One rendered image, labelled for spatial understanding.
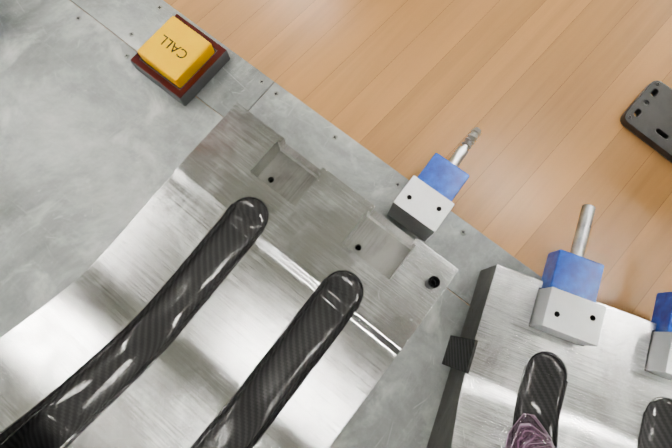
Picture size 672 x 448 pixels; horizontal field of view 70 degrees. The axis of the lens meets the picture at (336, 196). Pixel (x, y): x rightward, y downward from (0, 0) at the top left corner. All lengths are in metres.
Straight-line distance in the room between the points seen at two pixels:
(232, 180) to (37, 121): 0.28
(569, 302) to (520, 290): 0.04
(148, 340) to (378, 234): 0.22
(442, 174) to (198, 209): 0.25
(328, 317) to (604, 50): 0.47
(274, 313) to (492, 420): 0.21
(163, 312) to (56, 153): 0.25
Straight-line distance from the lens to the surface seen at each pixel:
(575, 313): 0.48
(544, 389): 0.51
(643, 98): 0.67
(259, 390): 0.45
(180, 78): 0.58
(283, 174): 0.48
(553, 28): 0.68
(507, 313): 0.49
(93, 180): 0.60
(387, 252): 0.46
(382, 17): 0.64
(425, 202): 0.49
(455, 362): 0.50
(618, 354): 0.53
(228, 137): 0.47
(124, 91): 0.63
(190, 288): 0.46
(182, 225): 0.46
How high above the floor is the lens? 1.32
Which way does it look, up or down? 75 degrees down
